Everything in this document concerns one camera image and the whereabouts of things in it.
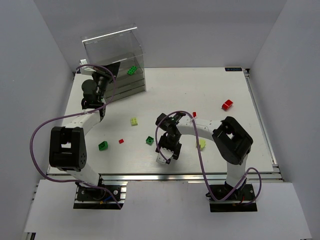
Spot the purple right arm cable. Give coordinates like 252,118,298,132
154,110,262,206

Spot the clear plastic drawer container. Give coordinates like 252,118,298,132
79,23,147,102

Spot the green small lego brick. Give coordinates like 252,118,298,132
145,136,155,146

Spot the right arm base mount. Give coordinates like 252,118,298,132
205,184,258,213

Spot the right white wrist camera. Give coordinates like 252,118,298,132
156,147,174,164

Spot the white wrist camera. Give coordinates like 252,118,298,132
79,59,95,76
156,147,174,164

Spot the green long lego brick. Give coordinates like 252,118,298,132
127,65,138,76

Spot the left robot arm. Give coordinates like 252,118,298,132
49,61,121,186

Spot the yellow lego brick right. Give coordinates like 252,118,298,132
195,139,206,151

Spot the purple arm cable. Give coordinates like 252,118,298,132
29,64,123,210
154,110,262,206

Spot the green square lego brick left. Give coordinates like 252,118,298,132
98,141,109,151

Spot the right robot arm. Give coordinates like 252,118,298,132
155,111,253,189

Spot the yellow square lego brick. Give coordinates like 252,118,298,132
130,117,138,126

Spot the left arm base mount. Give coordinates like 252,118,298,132
73,177,127,210

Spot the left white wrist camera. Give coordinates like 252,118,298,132
79,59,95,76

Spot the large red lego brick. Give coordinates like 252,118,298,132
221,99,233,111

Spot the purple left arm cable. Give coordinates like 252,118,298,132
29,64,123,210

